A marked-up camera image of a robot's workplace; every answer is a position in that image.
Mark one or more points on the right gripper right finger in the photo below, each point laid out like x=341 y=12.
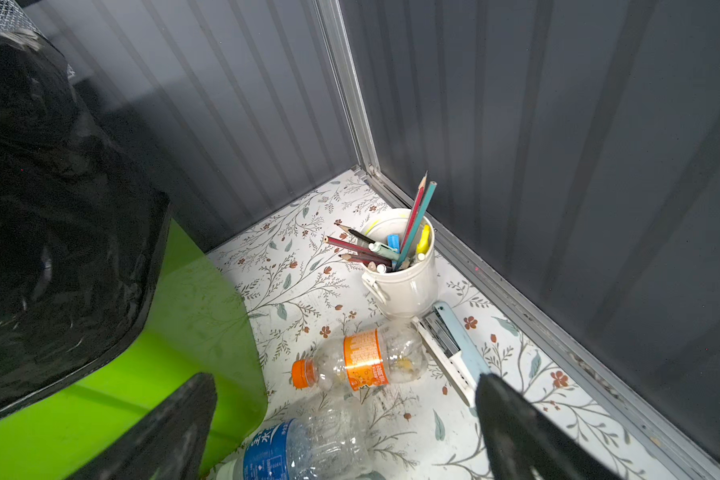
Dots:
x=522 y=443

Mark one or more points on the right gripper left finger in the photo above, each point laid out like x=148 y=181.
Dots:
x=168 y=443

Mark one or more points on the green bin with black liner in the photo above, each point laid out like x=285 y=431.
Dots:
x=107 y=306

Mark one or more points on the blue label bottle near bin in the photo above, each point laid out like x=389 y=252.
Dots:
x=331 y=443

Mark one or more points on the white stapler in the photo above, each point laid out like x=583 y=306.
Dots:
x=454 y=352

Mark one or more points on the orange label clear bottle right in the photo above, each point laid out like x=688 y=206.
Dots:
x=393 y=353

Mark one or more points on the white pen cup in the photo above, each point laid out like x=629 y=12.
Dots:
x=407 y=292

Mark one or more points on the yellow highlighter in cup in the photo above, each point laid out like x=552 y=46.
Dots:
x=423 y=245

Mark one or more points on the teal pencil in cup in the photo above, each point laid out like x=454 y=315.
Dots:
x=429 y=192

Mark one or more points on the red pencil in cup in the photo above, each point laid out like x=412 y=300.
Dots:
x=413 y=211

